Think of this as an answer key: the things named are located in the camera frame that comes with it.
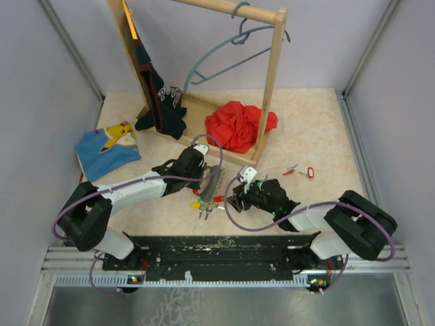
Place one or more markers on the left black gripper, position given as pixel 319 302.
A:
pixel 201 168

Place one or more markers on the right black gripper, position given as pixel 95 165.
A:
pixel 241 193

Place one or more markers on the key with red tag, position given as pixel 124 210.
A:
pixel 310 173
pixel 218 202

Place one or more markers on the grey key organiser plate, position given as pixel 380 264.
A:
pixel 206 195

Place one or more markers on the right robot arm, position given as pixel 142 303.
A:
pixel 350 224

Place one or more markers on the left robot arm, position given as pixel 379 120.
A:
pixel 84 218

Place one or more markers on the navy blue shirt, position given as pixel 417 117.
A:
pixel 165 112

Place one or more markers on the red crumpled cloth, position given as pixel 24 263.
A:
pixel 235 126

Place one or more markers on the blue Pikachu shirt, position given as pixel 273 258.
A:
pixel 103 150

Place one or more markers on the teal plastic hanger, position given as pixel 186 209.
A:
pixel 253 20

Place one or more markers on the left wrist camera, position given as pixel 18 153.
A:
pixel 201 148

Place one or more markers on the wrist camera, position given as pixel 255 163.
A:
pixel 247 174
pixel 201 148

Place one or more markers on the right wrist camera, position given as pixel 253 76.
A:
pixel 247 174

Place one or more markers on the key with red handle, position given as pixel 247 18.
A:
pixel 290 170

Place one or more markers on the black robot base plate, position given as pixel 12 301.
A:
pixel 223 258

